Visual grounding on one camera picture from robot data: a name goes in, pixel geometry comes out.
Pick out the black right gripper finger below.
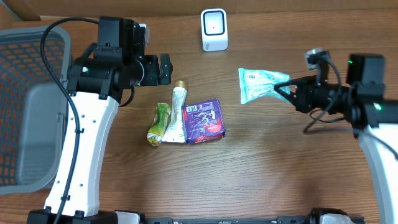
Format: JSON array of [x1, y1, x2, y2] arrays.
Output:
[[274, 77, 308, 90], [274, 86, 295, 104]]

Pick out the teal wipes packet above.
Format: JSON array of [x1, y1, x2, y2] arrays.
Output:
[[238, 68, 290, 104]]

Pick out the green yellow snack pouch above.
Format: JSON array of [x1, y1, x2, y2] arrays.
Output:
[[147, 103, 171, 146]]

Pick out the white tube gold cap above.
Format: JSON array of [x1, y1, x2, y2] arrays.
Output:
[[163, 80, 187, 143]]

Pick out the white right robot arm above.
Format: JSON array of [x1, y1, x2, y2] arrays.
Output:
[[274, 50, 397, 223]]

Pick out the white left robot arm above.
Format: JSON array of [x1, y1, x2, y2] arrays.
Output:
[[27, 16, 173, 224]]

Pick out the white barcode scanner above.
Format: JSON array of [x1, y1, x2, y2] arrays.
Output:
[[200, 8, 228, 52]]

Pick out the grey plastic basket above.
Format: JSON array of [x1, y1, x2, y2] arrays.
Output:
[[1, 26, 68, 195]]

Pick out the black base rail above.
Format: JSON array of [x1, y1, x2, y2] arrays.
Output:
[[114, 207, 364, 224]]

